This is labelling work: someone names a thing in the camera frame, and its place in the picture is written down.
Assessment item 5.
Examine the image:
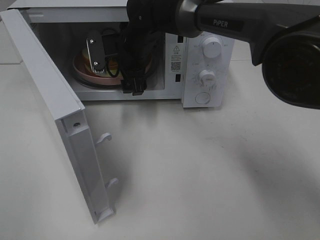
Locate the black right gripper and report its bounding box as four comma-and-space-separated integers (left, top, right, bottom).
118, 22, 163, 96

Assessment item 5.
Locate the pink round plate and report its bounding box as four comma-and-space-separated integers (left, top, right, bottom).
72, 48, 152, 86

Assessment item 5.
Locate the round white door button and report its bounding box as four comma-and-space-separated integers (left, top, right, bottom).
195, 92, 211, 105

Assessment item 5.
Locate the white timer knob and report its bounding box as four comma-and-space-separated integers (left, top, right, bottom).
198, 69, 216, 88

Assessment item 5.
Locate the toy sandwich with lettuce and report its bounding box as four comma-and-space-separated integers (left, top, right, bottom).
81, 48, 121, 78

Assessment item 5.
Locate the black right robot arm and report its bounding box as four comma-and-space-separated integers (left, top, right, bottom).
119, 0, 320, 109

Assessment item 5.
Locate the white microwave oven body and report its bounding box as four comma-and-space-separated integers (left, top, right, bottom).
6, 0, 234, 108

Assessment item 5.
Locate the upper white power knob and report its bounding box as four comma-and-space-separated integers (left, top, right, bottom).
201, 36, 223, 59

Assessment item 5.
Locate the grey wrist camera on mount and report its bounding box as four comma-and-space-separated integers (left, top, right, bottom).
86, 30, 119, 74

